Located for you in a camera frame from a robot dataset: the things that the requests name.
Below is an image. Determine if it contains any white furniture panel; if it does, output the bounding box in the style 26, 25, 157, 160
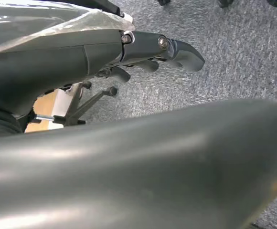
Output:
48, 83, 82, 130

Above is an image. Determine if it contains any black office chair base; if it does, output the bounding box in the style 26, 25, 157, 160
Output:
30, 80, 118, 127

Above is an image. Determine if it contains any light wooden panel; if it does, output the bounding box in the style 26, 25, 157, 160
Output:
25, 90, 59, 134

